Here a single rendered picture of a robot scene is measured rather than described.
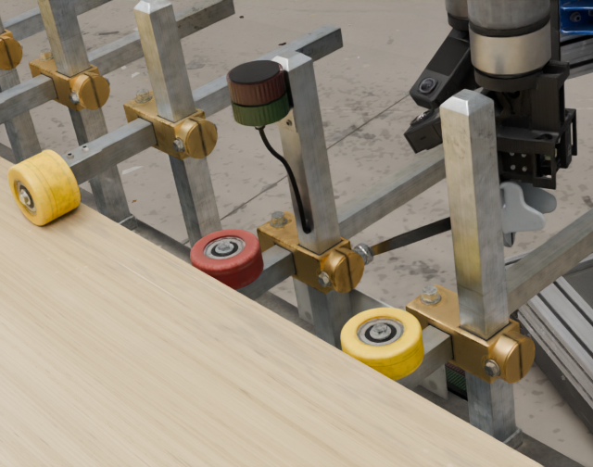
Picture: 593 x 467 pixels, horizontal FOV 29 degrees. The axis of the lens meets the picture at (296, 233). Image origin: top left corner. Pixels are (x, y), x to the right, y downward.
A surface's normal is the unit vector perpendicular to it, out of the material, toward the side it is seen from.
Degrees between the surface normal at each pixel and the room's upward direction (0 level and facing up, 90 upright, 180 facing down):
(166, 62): 90
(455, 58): 31
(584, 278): 0
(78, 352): 0
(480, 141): 90
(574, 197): 0
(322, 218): 90
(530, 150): 90
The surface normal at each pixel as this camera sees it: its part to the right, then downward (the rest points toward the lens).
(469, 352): -0.74, 0.45
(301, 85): 0.65, 0.32
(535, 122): -0.47, 0.54
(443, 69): -0.49, -0.47
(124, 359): -0.15, -0.83
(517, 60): 0.00, 0.54
